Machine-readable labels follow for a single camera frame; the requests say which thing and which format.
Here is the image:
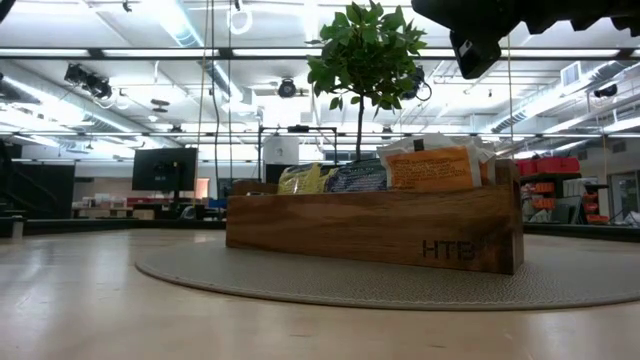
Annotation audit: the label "white cylinder appliance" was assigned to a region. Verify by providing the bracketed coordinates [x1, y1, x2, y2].
[262, 135, 301, 166]

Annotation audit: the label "green potted plant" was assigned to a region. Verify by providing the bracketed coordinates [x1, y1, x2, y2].
[305, 0, 429, 164]

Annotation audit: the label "black metal rig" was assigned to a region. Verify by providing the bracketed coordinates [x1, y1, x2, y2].
[258, 124, 339, 184]

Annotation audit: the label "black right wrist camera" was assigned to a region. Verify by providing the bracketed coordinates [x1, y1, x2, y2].
[448, 28, 503, 80]

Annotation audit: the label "office desk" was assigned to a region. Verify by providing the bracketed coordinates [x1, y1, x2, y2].
[72, 192, 229, 221]

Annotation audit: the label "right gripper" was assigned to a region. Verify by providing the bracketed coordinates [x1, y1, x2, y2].
[410, 0, 524, 34]

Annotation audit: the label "black ceiling camera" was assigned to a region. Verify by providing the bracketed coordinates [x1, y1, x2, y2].
[399, 64, 434, 102]

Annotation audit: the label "black cabinet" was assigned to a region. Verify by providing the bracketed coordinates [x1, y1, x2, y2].
[0, 142, 76, 221]

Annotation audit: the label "dark blue tea packet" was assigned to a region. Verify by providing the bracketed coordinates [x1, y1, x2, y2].
[323, 158, 389, 194]

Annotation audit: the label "grey round placemat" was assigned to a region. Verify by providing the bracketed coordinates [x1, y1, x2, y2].
[134, 238, 640, 312]

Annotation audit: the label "black table frame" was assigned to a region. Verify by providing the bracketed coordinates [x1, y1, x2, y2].
[0, 218, 640, 244]

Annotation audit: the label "black stage light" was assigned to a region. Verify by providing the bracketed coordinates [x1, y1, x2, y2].
[63, 62, 114, 101]

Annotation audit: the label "orange white tea packet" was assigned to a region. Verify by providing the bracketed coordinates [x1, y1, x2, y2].
[384, 145, 485, 192]
[479, 149, 499, 187]

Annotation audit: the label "storage shelf rack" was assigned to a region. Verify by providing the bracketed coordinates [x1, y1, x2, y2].
[522, 172, 611, 225]

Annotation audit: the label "yellow tea packet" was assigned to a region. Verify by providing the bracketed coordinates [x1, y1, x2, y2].
[319, 166, 339, 194]
[276, 162, 325, 196]

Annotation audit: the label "wooden tea box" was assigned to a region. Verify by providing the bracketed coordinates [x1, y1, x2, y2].
[224, 158, 525, 276]

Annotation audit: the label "black computer monitor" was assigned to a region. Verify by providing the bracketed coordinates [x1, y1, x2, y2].
[131, 147, 199, 206]

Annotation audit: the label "red storage bins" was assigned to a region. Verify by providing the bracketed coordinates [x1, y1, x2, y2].
[517, 156, 582, 176]

